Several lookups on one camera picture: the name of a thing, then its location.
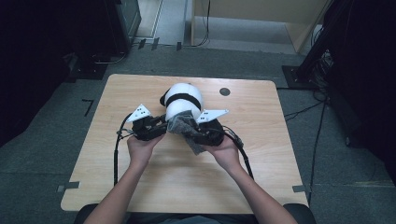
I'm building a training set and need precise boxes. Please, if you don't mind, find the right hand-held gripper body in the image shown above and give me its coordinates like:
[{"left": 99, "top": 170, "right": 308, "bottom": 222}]
[{"left": 192, "top": 108, "right": 230, "bottom": 147}]

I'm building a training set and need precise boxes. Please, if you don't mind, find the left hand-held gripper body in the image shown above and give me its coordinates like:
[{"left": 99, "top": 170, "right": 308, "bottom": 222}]
[{"left": 125, "top": 104, "right": 166, "bottom": 142}]

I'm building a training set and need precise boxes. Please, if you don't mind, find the grey sock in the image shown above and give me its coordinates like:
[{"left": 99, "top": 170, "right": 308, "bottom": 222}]
[{"left": 166, "top": 110, "right": 207, "bottom": 156}]

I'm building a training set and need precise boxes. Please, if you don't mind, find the panda plush toy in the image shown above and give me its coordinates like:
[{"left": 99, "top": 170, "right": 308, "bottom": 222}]
[{"left": 159, "top": 82, "right": 204, "bottom": 122}]

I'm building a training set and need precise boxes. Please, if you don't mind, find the person's left hand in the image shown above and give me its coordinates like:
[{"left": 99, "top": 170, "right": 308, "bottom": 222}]
[{"left": 129, "top": 133, "right": 165, "bottom": 171}]

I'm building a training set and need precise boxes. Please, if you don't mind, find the person's right hand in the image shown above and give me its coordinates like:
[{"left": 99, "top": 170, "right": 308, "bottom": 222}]
[{"left": 203, "top": 135, "right": 244, "bottom": 175}]

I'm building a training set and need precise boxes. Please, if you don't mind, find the black floor tape mark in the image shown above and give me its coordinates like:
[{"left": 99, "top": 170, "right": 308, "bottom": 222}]
[{"left": 81, "top": 98, "right": 95, "bottom": 117}]

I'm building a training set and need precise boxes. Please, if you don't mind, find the black stand base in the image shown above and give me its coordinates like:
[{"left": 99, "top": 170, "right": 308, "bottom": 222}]
[{"left": 66, "top": 52, "right": 108, "bottom": 82}]

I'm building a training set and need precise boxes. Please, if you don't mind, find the person's dark clothing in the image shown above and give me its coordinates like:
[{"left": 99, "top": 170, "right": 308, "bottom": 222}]
[{"left": 127, "top": 213, "right": 260, "bottom": 224}]

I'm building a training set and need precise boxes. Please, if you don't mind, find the grey floor tape strip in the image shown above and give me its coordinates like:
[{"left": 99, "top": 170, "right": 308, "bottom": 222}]
[{"left": 56, "top": 181, "right": 81, "bottom": 193}]

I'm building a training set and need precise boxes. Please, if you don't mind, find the black metal stand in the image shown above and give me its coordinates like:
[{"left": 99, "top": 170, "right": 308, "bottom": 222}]
[{"left": 281, "top": 0, "right": 344, "bottom": 91}]

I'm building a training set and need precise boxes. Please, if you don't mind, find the wooden cabinet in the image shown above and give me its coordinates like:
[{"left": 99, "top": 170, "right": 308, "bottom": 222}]
[{"left": 190, "top": 0, "right": 331, "bottom": 54}]

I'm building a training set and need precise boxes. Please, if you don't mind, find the right hand-held gripper cable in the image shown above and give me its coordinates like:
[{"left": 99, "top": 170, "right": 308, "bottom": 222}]
[{"left": 222, "top": 125, "right": 255, "bottom": 181}]

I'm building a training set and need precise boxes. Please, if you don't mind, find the hand-held gripper cable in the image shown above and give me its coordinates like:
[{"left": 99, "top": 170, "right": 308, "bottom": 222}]
[
  {"left": 113, "top": 112, "right": 134, "bottom": 187},
  {"left": 222, "top": 125, "right": 255, "bottom": 181}
]

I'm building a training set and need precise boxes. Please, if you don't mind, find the left hand-held gripper cable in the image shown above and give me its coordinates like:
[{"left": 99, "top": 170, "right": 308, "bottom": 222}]
[{"left": 113, "top": 112, "right": 134, "bottom": 187}]

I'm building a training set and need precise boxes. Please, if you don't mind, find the curved black floor cable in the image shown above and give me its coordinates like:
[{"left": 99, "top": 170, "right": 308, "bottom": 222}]
[{"left": 92, "top": 50, "right": 129, "bottom": 65}]

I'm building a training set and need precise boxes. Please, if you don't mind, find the short black floor cable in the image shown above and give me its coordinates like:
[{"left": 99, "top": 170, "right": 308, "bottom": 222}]
[{"left": 284, "top": 101, "right": 325, "bottom": 121}]

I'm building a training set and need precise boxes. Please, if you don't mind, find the long black floor cable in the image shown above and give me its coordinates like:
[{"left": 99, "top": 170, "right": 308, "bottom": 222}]
[{"left": 307, "top": 99, "right": 328, "bottom": 206}]

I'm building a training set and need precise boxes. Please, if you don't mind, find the hanging black cable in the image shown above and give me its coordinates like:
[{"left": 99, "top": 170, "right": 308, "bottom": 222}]
[{"left": 192, "top": 0, "right": 211, "bottom": 48}]

